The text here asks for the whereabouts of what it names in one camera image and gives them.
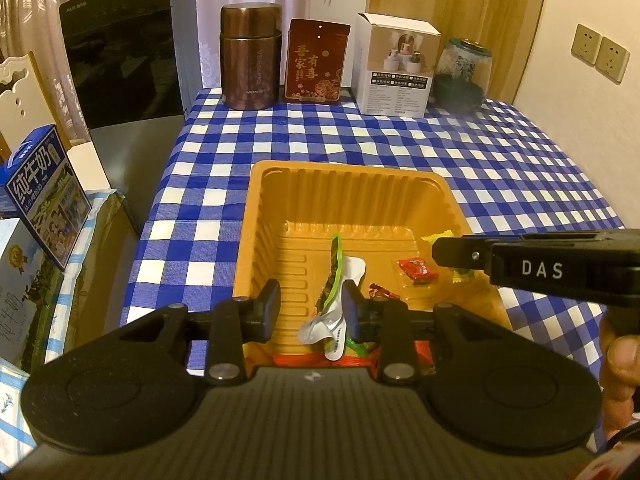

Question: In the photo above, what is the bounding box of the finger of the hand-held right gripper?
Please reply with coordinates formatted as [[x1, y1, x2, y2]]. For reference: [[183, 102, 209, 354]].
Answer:
[[432, 234, 496, 273]]

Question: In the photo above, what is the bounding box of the green white snack packet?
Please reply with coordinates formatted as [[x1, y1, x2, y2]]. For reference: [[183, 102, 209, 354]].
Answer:
[[299, 234, 368, 361]]

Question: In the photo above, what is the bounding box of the dark blue milk carton box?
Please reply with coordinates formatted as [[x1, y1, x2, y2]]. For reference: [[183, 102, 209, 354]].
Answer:
[[0, 125, 93, 271]]

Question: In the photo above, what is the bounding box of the orange plastic tray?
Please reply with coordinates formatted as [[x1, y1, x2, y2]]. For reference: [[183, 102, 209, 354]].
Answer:
[[232, 160, 512, 368]]

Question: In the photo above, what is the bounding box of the small green yellow snack packet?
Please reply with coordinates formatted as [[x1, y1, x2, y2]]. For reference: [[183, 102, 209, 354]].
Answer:
[[421, 229, 482, 283]]

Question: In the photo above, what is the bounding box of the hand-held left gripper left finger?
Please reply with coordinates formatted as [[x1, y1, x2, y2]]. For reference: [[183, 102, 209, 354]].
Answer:
[[116, 278, 282, 387]]

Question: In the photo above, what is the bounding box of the person's right hand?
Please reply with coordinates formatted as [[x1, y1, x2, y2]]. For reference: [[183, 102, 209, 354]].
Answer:
[[597, 310, 640, 441]]

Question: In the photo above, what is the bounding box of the beige wall socket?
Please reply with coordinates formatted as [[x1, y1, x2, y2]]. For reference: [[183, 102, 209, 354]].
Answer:
[[596, 36, 631, 83], [571, 23, 603, 65]]

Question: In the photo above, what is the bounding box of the red gold printed box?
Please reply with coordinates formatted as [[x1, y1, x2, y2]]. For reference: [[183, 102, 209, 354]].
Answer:
[[284, 18, 351, 105]]

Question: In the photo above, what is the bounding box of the white product carton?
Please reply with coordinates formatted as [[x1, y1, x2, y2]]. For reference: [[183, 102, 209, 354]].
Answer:
[[355, 11, 442, 118]]

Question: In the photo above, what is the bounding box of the blue white checkered tablecloth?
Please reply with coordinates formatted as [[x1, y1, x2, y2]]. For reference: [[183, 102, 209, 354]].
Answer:
[[120, 85, 640, 376]]

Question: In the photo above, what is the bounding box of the brown metal food jar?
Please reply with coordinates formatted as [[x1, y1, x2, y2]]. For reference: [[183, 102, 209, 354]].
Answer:
[[220, 2, 283, 110]]

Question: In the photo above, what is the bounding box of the light blue milk carton box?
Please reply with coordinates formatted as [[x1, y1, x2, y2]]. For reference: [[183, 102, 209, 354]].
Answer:
[[0, 217, 68, 376]]

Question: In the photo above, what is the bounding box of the glass jar with dark lid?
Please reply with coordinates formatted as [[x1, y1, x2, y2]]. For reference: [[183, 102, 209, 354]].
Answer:
[[432, 37, 493, 113]]

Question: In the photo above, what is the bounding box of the white carved chair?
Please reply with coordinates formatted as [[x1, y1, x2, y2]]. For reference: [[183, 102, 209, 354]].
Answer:
[[0, 51, 73, 161]]

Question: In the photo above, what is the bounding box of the black tall appliance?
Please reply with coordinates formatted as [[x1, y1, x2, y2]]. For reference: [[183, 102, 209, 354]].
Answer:
[[59, 0, 203, 241]]

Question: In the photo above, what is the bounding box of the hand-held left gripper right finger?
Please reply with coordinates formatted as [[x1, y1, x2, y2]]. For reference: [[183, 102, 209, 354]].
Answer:
[[341, 279, 507, 387]]

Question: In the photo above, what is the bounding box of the red pleated snack packet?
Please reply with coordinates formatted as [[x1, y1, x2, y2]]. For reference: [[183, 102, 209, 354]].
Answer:
[[272, 351, 373, 368]]

